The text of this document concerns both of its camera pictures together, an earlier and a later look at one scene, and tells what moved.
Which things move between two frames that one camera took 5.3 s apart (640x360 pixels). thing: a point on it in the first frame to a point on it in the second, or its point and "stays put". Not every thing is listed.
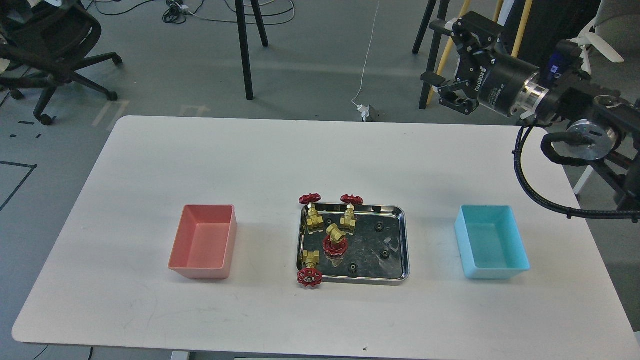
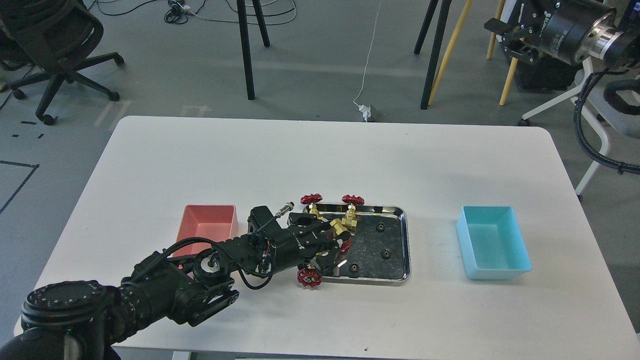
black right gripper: x=498 y=80 to x=567 y=31
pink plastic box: x=204 y=242 stays put
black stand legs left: x=241 y=12 stays put
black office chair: x=43 y=46 stays put
